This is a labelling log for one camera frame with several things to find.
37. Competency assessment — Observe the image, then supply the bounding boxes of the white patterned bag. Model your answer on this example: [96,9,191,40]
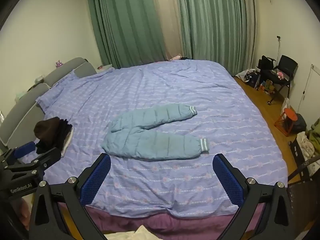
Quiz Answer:
[236,69,257,83]

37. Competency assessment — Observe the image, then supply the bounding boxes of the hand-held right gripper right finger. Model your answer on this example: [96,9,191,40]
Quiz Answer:
[212,153,293,240]

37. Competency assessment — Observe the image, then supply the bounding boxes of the stack of dark folded clothes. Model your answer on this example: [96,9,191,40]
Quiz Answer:
[36,119,73,155]

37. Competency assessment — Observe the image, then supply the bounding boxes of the black folding chair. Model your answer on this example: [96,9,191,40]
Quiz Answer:
[259,55,299,103]

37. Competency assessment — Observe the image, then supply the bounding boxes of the dark blue bag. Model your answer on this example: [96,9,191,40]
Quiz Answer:
[247,72,263,89]

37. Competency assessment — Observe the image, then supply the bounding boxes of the grey padded headboard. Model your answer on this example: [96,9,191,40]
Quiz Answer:
[0,57,98,153]

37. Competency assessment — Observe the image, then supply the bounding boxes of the pile of colourful toys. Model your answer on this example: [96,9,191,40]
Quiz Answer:
[259,79,275,95]

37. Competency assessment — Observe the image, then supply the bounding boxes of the red stool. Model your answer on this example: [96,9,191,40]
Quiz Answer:
[274,107,298,137]

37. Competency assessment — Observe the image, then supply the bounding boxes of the black handbag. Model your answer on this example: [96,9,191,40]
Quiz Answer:
[260,55,277,70]

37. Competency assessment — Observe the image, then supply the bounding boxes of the black frame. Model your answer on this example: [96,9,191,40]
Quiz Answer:
[287,140,320,188]

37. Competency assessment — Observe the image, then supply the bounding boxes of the white plastic bag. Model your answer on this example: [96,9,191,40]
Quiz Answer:
[281,97,291,115]

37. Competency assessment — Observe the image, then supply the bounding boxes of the purple patterned duvet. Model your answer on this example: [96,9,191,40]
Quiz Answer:
[35,60,288,218]

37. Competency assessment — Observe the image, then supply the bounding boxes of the green cloth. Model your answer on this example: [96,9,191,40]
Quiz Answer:
[306,117,320,153]

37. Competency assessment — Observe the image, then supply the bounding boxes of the white floral cloth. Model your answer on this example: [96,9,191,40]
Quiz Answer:
[296,132,315,165]

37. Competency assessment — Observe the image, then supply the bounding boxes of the cream cloth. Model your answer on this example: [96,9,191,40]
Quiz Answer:
[102,225,190,240]

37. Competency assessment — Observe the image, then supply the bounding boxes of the white folded cloth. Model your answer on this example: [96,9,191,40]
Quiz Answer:
[61,127,75,157]

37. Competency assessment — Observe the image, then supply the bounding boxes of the green curtain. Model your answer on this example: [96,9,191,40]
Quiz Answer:
[85,0,167,69]
[175,0,258,77]

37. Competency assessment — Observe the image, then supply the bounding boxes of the white cable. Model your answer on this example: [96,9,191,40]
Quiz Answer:
[299,64,316,113]

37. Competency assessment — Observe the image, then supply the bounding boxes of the person's left hand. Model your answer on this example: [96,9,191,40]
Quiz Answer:
[15,197,31,230]

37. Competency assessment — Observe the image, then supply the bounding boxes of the beige sheer curtain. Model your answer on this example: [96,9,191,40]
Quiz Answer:
[149,0,183,60]

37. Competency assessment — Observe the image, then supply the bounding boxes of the brown fuzzy garment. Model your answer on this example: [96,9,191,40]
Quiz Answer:
[34,117,60,140]

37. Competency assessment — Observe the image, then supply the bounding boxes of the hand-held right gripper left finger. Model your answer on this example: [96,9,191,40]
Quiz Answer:
[26,153,112,240]

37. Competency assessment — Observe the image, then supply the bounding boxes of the purple patterned pillow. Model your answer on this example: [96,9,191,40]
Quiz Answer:
[36,69,100,113]

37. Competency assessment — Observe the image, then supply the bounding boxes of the light blue jacket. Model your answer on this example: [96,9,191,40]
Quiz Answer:
[101,105,210,161]

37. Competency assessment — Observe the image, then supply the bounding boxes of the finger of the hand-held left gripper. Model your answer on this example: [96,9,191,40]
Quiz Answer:
[4,147,62,180]
[0,141,36,165]

